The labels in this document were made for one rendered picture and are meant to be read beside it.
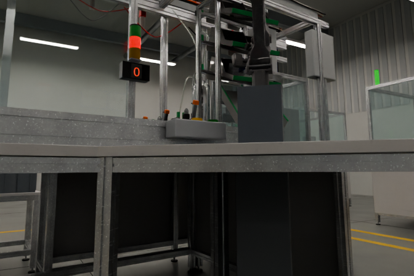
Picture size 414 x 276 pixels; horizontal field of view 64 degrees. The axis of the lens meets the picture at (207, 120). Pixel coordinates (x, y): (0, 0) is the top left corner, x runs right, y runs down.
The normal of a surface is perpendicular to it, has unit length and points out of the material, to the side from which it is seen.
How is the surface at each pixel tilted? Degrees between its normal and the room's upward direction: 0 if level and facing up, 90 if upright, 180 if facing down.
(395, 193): 90
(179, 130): 90
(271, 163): 90
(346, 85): 90
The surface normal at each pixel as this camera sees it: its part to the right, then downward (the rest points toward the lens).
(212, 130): 0.56, -0.12
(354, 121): -0.86, -0.07
